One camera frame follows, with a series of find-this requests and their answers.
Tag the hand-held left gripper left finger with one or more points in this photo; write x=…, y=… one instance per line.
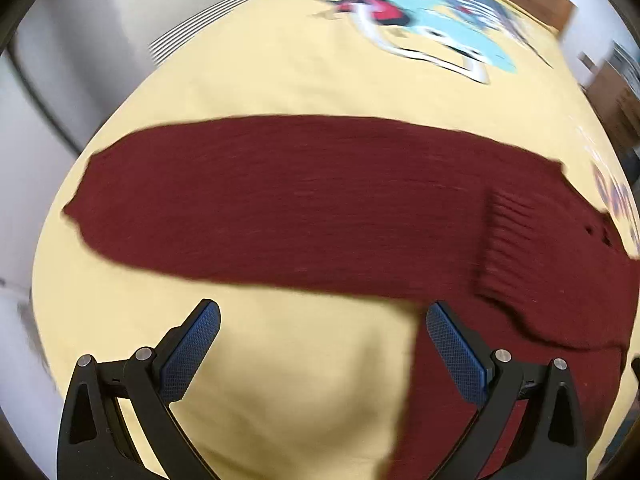
x=192, y=345

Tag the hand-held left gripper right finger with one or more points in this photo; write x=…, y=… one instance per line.
x=457, y=355

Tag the large cardboard box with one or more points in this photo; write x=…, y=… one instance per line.
x=620, y=105

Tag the maroon knitted sweater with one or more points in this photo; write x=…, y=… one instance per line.
x=300, y=200

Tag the wooden headboard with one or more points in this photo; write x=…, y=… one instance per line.
x=545, y=10

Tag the yellow cartoon printed blanket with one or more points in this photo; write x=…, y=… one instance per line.
x=250, y=85

